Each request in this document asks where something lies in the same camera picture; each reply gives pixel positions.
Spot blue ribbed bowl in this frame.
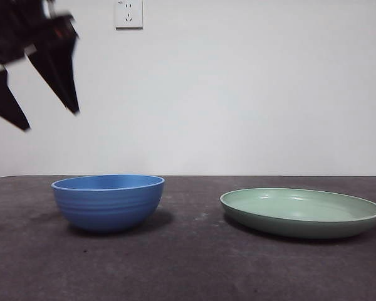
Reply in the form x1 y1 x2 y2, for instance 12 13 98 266
51 174 166 233

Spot green shallow plate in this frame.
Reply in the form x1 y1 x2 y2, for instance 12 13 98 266
219 187 376 240

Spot white wall socket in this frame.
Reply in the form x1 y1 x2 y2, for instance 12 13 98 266
114 0 144 31

